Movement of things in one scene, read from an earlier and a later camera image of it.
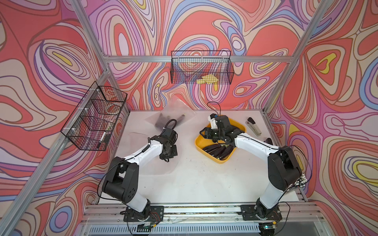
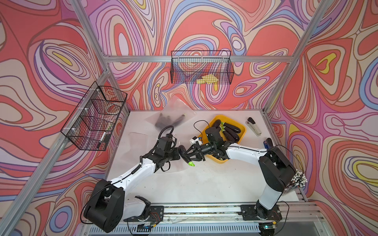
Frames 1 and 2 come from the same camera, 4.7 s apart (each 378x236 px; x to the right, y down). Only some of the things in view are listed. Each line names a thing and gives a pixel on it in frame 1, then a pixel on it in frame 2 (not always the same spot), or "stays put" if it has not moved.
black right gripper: (206, 133) → (197, 152)
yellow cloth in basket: (207, 79) stays put
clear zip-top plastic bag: (175, 109) stays put
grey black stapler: (250, 122) stays put
